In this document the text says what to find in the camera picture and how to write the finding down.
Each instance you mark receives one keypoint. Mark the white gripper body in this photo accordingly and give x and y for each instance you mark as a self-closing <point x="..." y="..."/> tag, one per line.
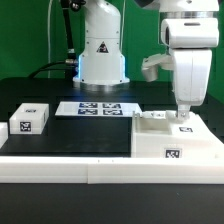
<point x="190" y="75"/>

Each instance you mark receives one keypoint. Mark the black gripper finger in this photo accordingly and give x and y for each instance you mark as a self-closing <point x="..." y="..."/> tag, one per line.
<point x="183" y="112"/>

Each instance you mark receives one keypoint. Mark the white cabinet body box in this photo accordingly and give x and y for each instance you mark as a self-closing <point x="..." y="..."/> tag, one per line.
<point x="151" y="138"/>

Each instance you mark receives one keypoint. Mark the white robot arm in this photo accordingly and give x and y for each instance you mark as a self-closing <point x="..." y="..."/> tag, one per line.
<point x="188" y="29"/>

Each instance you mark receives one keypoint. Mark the white cabinet top box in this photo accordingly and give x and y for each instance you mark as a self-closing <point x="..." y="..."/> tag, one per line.
<point x="29" y="118"/>

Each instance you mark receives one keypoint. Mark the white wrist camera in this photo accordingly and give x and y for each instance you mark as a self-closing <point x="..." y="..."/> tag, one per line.
<point x="151" y="64"/>

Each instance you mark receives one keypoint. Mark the white marker base plate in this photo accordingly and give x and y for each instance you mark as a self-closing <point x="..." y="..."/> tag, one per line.
<point x="97" y="109"/>

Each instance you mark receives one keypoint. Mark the white table border frame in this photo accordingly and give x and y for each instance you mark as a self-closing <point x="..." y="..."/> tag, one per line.
<point x="109" y="170"/>

